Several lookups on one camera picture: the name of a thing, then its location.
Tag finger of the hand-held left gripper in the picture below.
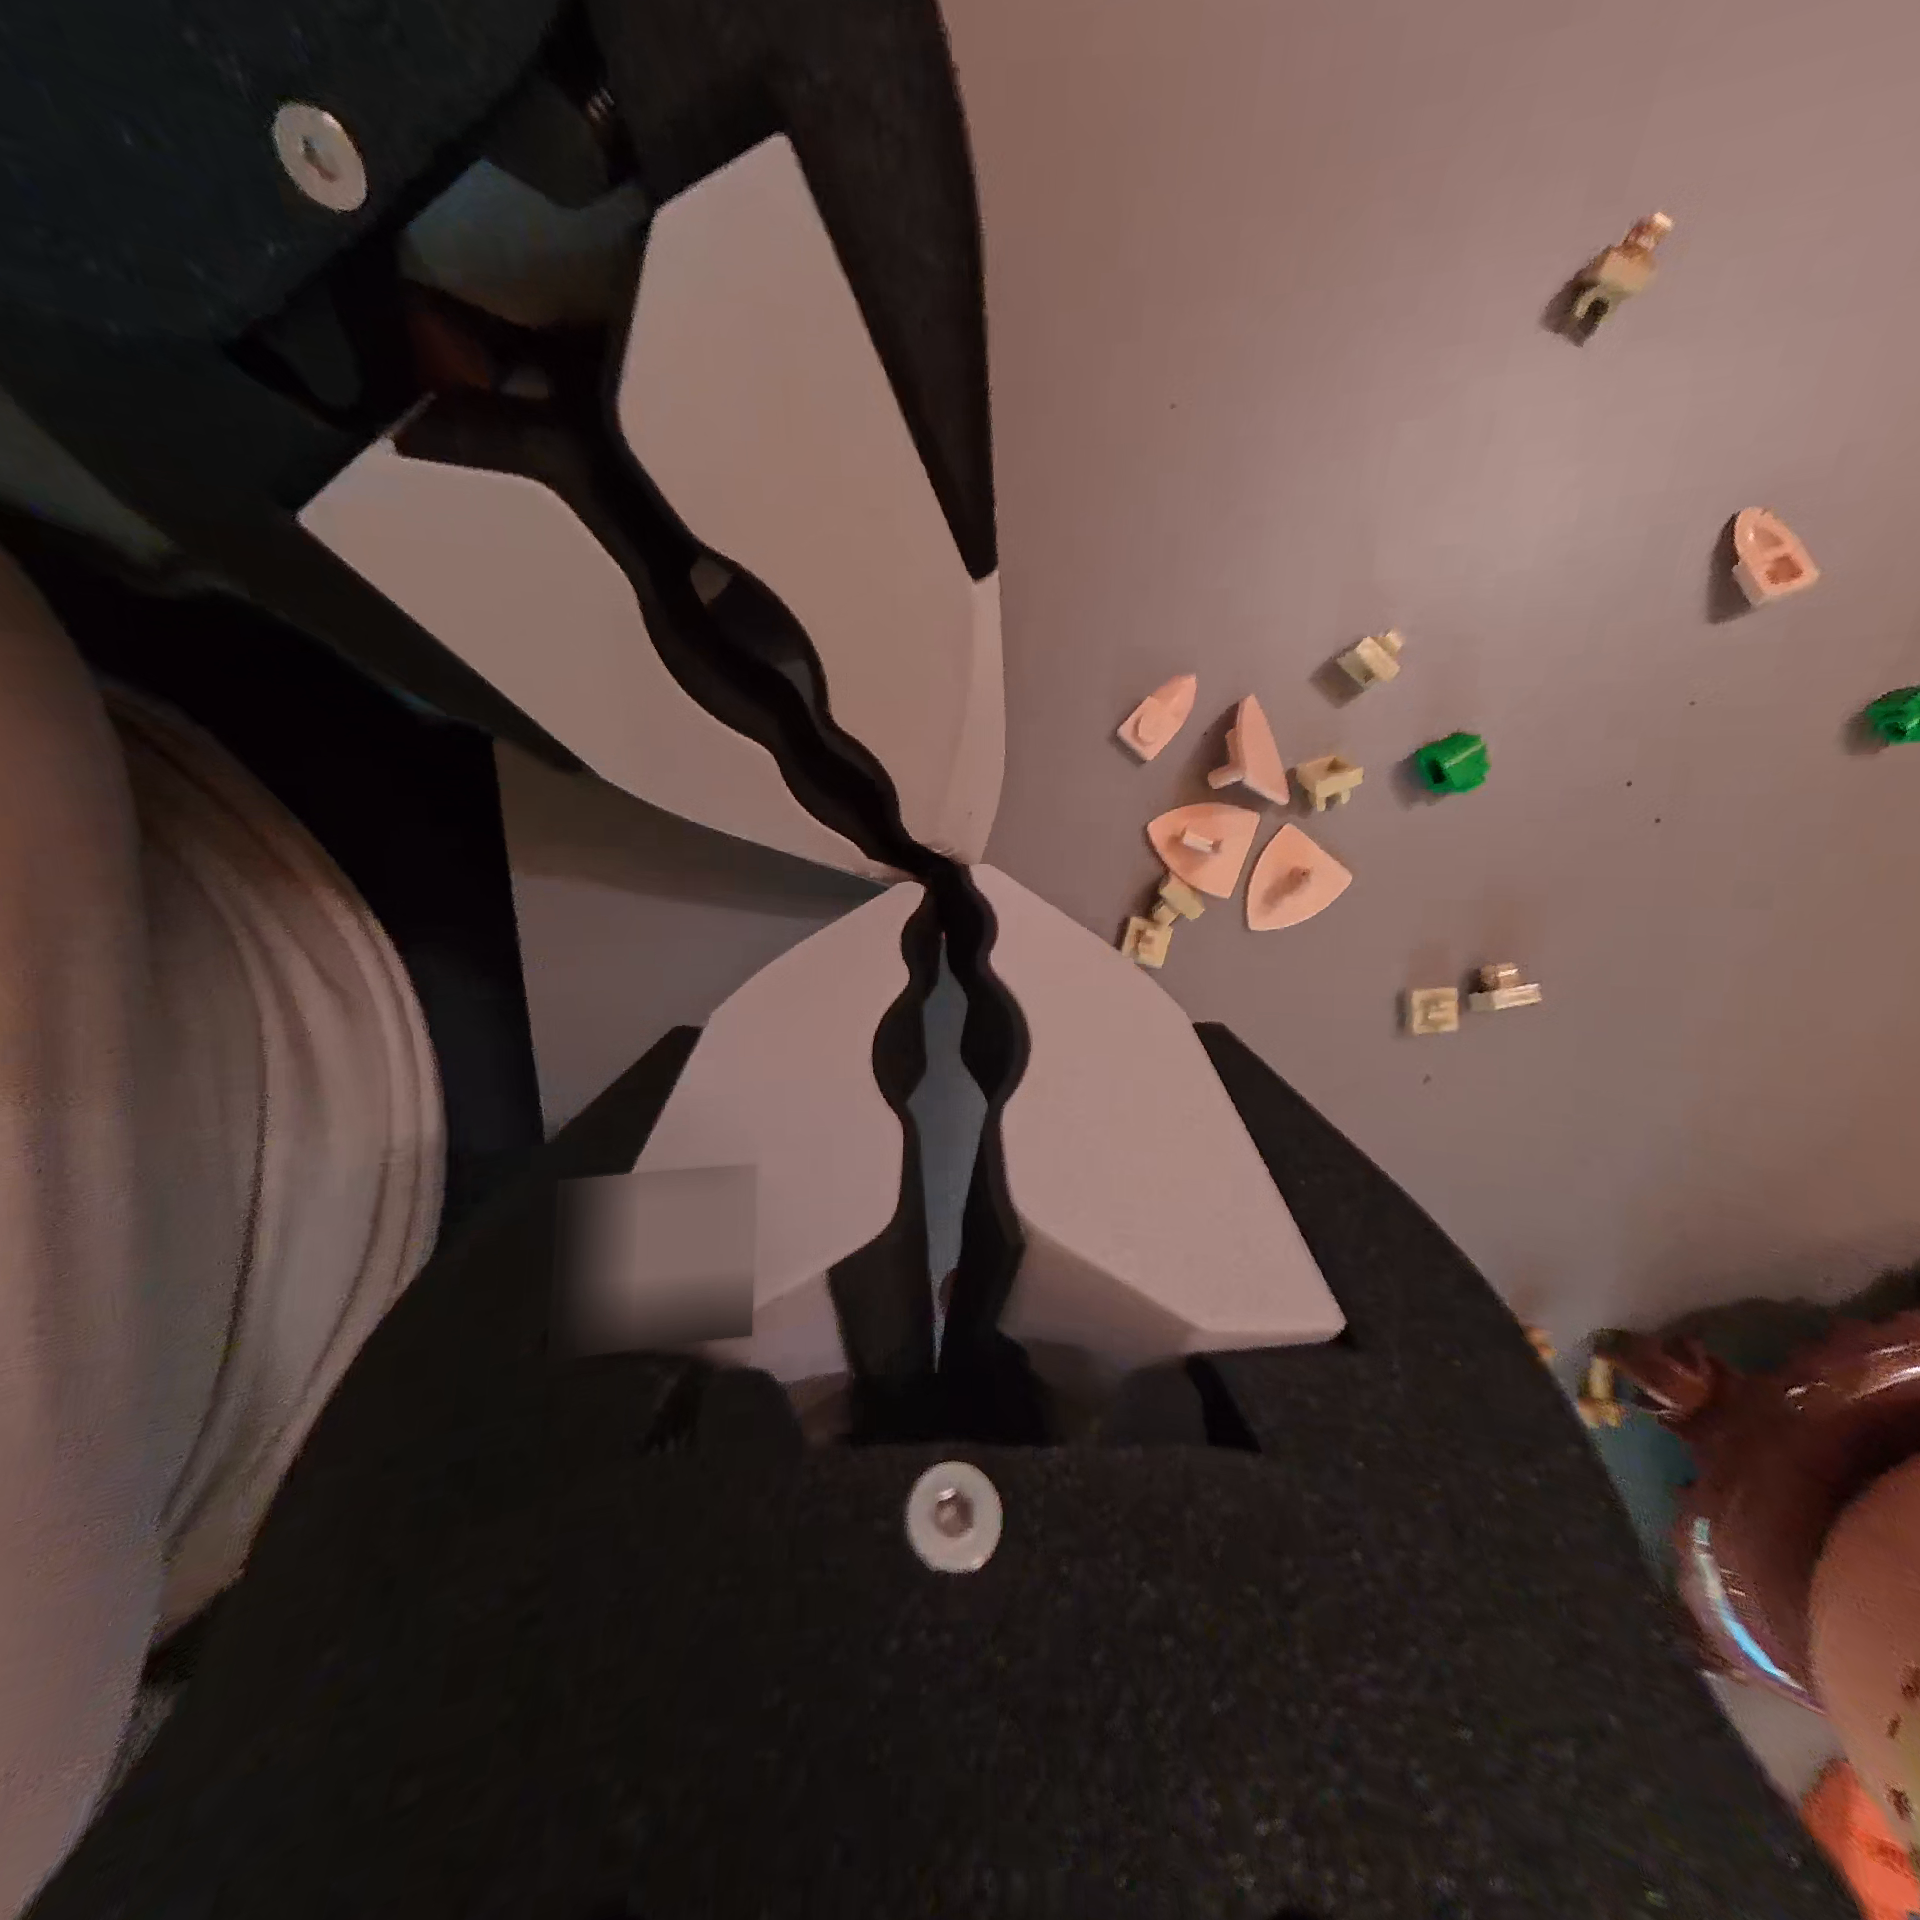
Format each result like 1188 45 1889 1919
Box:
297 434 924 887
609 132 1004 873

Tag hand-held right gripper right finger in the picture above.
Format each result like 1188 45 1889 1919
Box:
948 863 1349 1354

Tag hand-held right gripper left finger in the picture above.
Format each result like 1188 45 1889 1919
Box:
643 883 947 1378

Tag grey desk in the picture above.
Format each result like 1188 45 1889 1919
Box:
497 0 1920 1920

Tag scattered pale pink petal bricks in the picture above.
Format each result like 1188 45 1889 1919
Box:
1113 508 1823 936

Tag scattered tan small bricks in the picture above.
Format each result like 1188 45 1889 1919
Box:
1119 212 1681 1426

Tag person's pale shirt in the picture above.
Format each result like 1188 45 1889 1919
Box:
0 556 452 1920

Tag orange brick separator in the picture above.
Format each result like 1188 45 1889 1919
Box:
1797 1755 1920 1920

